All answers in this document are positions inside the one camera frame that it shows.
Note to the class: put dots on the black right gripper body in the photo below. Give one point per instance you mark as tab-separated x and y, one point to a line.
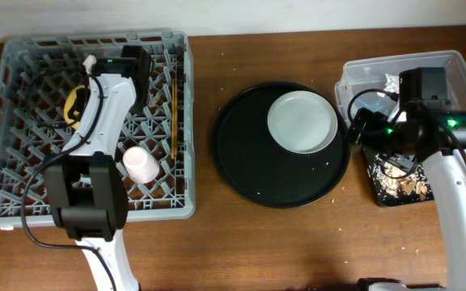
379	134

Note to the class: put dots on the grey round plate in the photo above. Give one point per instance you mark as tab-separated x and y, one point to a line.
302	122

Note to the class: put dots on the pink plastic cup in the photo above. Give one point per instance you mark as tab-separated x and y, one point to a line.
142	167

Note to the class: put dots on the yellow plastic bowl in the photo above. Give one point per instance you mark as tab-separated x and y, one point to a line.
75	105

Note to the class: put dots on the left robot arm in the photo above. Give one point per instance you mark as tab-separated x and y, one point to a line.
86	195

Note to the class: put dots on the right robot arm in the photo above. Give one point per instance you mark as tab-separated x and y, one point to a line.
426	126

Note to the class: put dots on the clear plastic waste bin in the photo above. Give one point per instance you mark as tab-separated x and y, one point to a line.
371	73

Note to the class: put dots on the black rectangular waste tray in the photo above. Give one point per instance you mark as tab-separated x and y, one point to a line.
382	194

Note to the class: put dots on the grey plastic dishwasher rack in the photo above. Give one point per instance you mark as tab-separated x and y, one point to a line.
36	76

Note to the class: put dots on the crumpled white paper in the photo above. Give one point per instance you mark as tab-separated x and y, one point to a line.
392	83

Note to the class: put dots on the food scraps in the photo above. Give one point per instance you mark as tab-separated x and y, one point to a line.
399	180

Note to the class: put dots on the round black serving tray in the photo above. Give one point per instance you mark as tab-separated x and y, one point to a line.
258	168

